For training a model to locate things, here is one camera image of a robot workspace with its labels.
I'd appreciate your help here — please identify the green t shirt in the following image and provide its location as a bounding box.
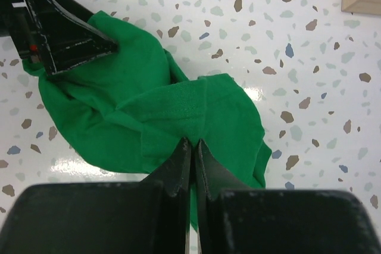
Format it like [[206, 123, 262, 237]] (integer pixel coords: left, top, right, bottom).
[[23, 11, 273, 231]]

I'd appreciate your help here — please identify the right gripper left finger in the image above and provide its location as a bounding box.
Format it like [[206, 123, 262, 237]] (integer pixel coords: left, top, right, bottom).
[[1, 139, 192, 253]]

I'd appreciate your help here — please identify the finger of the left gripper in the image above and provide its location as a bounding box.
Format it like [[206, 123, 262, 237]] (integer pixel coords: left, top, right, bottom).
[[25, 0, 118, 75]]

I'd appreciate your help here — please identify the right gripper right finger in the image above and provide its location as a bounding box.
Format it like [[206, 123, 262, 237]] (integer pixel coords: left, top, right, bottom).
[[195, 140, 380, 253]]

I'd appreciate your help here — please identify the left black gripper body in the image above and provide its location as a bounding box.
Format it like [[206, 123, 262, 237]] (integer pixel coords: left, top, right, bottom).
[[1, 0, 51, 64]]

